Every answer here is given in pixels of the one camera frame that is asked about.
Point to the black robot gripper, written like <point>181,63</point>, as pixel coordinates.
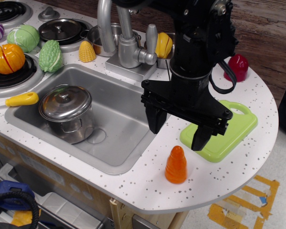
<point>186,96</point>

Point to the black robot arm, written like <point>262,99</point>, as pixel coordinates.
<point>204,37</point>

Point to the orange toy carrot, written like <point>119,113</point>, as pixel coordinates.
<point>176,166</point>

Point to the green plastic cutting board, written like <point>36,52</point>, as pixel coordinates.
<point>242,123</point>

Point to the stainless steel sink basin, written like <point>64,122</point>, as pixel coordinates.
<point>121,131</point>

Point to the small steel cup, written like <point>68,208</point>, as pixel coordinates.
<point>163,61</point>

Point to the yellow toy bell pepper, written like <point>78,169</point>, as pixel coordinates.
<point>164,45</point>

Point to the silver toy faucet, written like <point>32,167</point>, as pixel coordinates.
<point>129,59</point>

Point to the red toy pepper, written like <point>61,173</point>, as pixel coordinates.
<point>239,65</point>

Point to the steel pot with lid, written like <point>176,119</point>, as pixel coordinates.
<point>68,111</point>

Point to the yellow toy corn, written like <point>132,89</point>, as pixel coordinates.
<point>86,52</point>

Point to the small steel pot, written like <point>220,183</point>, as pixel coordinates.
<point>92,35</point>

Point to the green toy bitter gourd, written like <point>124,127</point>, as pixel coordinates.
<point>50,57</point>

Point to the steel pot lid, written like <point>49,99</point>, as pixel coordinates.
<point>60,29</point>

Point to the black front stove burner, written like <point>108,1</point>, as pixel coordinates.
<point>22,80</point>

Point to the silver stove knob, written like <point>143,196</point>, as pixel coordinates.
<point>48,14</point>

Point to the green toy cabbage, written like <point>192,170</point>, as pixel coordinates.
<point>25,36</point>

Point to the orange toy pumpkin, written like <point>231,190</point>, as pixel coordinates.
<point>12,58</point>

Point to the blue clamp tool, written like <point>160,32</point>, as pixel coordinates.
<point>15,195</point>

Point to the black stove burner coil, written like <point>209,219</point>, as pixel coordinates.
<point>14,13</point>

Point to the yellow-handled toy knife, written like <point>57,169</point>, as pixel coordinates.
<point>28,98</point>

